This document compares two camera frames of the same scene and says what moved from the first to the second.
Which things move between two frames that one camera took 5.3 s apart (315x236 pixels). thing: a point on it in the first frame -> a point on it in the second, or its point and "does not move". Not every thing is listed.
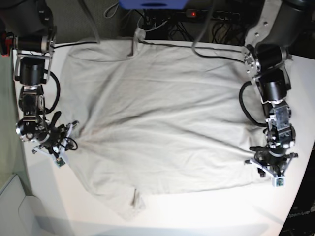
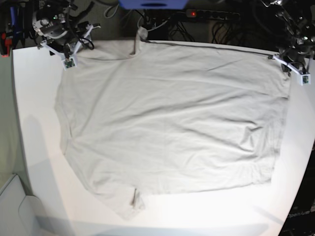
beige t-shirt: [159, 117] does not move
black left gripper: [48, 134] -> [55, 28]
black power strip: [213, 14] does not move
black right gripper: [275, 153] -> [297, 49]
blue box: [154, 4] does not move
